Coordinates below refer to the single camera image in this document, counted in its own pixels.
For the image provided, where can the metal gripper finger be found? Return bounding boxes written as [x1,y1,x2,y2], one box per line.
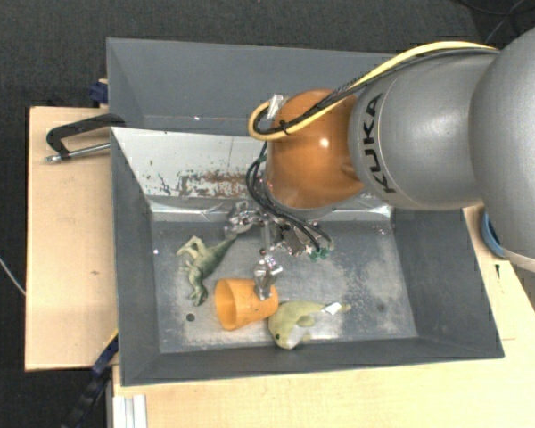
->
[252,258,284,301]
[224,202,260,241]

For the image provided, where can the orange plastic cup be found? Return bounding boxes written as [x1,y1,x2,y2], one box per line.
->
[213,277,281,332]

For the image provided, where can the yellow-green plush seal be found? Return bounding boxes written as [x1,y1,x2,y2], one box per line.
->
[267,300,353,351]

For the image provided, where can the green toy dinosaur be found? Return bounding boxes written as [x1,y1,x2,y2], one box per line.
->
[175,234,241,308]

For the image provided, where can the grey metal bin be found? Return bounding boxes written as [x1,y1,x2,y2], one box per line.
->
[105,37,506,388]

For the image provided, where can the pale cardboard board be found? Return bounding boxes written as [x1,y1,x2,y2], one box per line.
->
[24,105,119,373]

